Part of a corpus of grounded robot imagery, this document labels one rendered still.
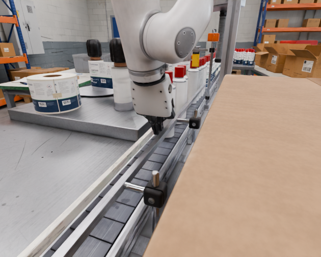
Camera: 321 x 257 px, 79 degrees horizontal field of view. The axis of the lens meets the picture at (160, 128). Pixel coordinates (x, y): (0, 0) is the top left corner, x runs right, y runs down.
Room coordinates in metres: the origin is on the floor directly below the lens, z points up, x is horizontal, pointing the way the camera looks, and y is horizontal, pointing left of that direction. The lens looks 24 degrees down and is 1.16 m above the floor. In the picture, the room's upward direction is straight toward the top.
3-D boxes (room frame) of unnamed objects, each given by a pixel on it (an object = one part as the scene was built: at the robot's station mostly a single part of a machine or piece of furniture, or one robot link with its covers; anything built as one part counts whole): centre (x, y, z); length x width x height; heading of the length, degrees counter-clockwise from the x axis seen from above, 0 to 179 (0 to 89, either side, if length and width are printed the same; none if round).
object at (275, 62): (2.92, -1.72, 0.97); 0.45 x 0.38 x 0.37; 83
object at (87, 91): (1.22, 0.38, 0.89); 0.31 x 0.31 x 0.01
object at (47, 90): (0.89, 0.48, 0.95); 0.20 x 0.20 x 0.14
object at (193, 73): (0.95, -0.16, 0.98); 0.05 x 0.05 x 0.20
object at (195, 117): (0.51, -0.08, 0.91); 0.07 x 0.03 x 0.16; 70
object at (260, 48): (3.78, -1.90, 0.97); 0.45 x 0.40 x 0.37; 82
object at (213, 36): (0.89, -0.19, 1.05); 0.10 x 0.04 x 0.33; 70
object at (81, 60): (2.92, 0.90, 0.91); 0.60 x 0.40 x 0.22; 174
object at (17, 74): (4.34, 2.70, 0.32); 1.20 x 0.83 x 0.64; 79
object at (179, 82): (0.69, -0.06, 0.98); 0.05 x 0.05 x 0.20
